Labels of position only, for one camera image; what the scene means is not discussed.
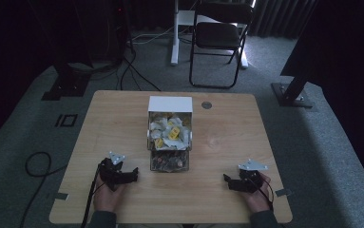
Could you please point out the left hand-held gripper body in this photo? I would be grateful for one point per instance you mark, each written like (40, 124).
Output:
(110, 173)

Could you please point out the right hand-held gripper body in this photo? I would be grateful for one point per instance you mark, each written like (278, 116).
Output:
(249, 181)

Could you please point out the person's right hand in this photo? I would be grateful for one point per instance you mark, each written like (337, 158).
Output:
(259, 199)

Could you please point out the person's left hand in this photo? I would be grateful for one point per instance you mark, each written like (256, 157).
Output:
(107, 199)

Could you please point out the clear drawer with small pieces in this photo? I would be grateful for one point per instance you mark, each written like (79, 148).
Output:
(153, 167)

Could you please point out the grey tape piece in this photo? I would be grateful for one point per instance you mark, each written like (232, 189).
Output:
(283, 192)
(61, 196)

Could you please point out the heap of small dark pieces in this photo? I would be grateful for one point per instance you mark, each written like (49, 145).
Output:
(169, 160)

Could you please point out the pile of white yellow packets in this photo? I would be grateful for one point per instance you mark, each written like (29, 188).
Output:
(169, 133)

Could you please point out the clear drawer with packets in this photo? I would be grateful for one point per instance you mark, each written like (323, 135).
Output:
(187, 141)

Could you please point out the grey round table grommet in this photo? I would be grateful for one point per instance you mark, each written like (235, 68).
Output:
(206, 105)

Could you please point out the black slanted stand with base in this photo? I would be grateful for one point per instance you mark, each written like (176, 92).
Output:
(292, 91)

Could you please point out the black stand with flat base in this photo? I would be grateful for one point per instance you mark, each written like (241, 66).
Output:
(67, 84)

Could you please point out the black folding chair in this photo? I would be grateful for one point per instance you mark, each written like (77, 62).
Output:
(217, 34)

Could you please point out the dark curtain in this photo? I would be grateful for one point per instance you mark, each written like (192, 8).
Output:
(281, 15)

